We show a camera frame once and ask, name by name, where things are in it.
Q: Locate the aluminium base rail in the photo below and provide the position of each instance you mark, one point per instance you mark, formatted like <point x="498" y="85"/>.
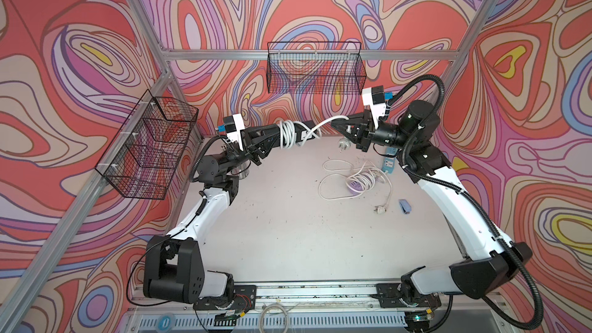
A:
<point x="331" y="306"/>

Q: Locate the purple power strip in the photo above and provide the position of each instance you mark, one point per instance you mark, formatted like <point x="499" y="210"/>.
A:
<point x="361" y="185"/>

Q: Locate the black wire basket back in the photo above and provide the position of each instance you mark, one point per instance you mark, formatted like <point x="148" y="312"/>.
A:
<point x="315" y="68"/>

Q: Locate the black power strip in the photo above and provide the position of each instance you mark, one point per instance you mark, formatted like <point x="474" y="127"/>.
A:
<point x="298" y="133"/>

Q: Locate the blue power strip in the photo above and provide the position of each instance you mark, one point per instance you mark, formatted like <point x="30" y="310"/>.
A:
<point x="333" y="186"/>

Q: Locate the small blue plug cover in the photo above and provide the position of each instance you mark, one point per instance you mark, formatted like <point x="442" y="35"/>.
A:
<point x="406" y="207"/>

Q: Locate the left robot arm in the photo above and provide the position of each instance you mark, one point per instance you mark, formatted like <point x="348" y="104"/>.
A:
<point x="174" y="270"/>

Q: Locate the black wire basket left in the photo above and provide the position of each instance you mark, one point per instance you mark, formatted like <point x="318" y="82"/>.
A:
<point x="155" y="136"/>

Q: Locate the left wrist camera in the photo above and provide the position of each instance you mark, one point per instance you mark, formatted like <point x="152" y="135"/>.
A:
<point x="231" y="129"/>

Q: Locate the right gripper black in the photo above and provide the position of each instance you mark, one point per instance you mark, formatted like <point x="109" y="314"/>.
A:
<point x="361" y="136"/>

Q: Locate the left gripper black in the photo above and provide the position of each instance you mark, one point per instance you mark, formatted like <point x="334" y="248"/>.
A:
<point x="253" y="152"/>

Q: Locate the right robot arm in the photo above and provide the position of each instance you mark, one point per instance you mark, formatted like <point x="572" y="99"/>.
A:
<point x="490" y="258"/>

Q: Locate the metal pen cup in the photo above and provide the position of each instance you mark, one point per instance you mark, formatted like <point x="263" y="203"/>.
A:
<point x="241" y="171"/>

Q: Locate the black wire basket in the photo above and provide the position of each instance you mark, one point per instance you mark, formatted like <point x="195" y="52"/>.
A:
<point x="315" y="68"/>
<point x="155" y="136"/>

